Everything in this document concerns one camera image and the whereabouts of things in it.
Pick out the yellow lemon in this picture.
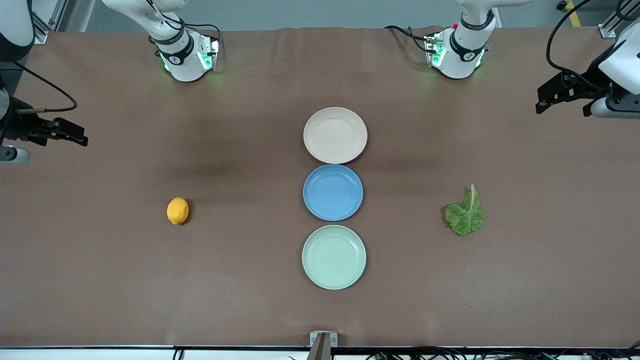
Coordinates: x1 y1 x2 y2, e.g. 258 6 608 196
166 197 190 226

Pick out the green lettuce leaf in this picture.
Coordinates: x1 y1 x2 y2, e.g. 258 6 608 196
444 184 487 237

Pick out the brown table cover mat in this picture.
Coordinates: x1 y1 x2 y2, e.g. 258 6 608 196
0 26 640 349

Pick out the pale cream round plate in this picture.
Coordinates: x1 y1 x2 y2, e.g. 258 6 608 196
303 107 368 165

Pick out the blue round plate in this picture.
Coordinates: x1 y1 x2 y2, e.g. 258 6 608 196
303 164 364 222

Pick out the mint green round plate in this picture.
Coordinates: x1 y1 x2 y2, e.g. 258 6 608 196
302 225 367 291

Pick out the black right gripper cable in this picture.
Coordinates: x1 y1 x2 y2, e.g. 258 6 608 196
11 59 79 114

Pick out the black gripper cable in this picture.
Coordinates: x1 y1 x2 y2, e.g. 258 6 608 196
545 0 603 92
11 59 79 114

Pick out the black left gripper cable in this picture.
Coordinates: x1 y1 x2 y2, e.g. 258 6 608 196
545 0 603 92

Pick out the aluminium frame profile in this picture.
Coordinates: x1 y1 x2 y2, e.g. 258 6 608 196
598 0 640 39
32 0 69 45

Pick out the black left arm base cable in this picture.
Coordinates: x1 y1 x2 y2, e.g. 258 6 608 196
384 24 434 54

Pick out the black arm base cable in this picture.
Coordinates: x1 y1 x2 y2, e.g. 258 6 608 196
182 21 224 52
384 24 434 54

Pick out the black right arm base cable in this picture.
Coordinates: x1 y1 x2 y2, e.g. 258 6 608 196
182 21 224 52

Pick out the metal table edge bracket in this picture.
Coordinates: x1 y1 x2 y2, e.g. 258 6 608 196
309 331 339 360

